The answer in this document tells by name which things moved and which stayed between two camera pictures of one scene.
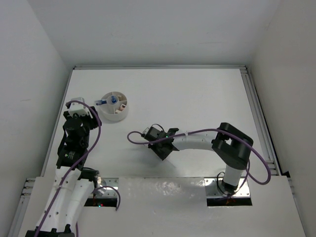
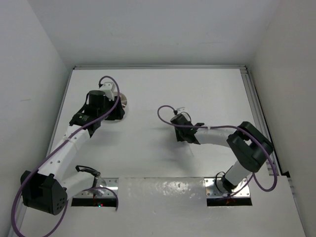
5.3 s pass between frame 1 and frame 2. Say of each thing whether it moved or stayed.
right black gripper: moved
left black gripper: moved
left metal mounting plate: stayed
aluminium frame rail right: stayed
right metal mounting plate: stayed
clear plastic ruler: moved
